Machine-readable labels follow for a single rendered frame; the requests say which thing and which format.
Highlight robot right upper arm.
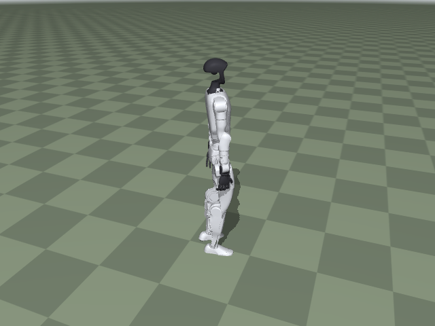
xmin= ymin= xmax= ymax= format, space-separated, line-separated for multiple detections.
xmin=213 ymin=97 xmax=231 ymax=141

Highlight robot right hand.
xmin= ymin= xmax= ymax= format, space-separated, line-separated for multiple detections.
xmin=216 ymin=166 xmax=233 ymax=191

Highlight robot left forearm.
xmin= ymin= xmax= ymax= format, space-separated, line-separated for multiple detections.
xmin=208 ymin=123 xmax=213 ymax=145

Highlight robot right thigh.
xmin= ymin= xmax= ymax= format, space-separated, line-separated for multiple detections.
xmin=209 ymin=158 xmax=234 ymax=214

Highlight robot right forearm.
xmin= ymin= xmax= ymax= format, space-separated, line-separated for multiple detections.
xmin=217 ymin=134 xmax=230 ymax=173

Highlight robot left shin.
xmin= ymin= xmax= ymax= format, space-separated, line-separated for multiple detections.
xmin=205 ymin=192 xmax=220 ymax=234

